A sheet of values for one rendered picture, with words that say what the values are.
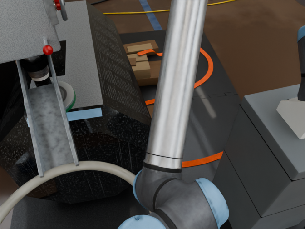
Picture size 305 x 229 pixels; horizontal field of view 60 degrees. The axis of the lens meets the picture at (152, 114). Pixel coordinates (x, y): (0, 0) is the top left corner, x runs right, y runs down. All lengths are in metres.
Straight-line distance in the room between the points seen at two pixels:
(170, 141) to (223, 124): 1.65
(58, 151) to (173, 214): 0.58
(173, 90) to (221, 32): 2.73
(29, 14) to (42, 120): 0.35
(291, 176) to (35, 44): 1.00
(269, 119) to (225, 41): 2.06
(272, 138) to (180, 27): 0.66
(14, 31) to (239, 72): 2.19
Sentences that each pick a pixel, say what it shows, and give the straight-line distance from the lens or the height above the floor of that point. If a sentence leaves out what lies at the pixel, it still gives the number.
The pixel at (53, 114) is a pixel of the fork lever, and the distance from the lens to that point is 1.02.
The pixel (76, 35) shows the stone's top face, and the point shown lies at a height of 0.83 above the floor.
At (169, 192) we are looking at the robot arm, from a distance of 0.52.
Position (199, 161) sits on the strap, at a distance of 1.96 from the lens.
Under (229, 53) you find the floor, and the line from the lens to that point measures 2.97.
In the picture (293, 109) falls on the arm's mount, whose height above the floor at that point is 0.93.
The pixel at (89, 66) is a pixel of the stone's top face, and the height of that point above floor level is 0.83.
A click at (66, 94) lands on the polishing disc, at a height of 0.85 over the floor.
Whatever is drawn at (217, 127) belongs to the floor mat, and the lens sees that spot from 2.18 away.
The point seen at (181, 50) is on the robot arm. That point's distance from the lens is 0.60.
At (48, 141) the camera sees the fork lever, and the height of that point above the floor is 0.93.
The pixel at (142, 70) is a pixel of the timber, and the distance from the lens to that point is 2.33.
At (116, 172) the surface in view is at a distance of 0.86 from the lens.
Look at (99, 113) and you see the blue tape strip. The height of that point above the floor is 0.80.
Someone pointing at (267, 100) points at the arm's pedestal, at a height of 0.85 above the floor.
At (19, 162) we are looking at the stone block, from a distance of 1.38.
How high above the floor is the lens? 1.67
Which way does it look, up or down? 49 degrees down
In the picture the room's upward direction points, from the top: straight up
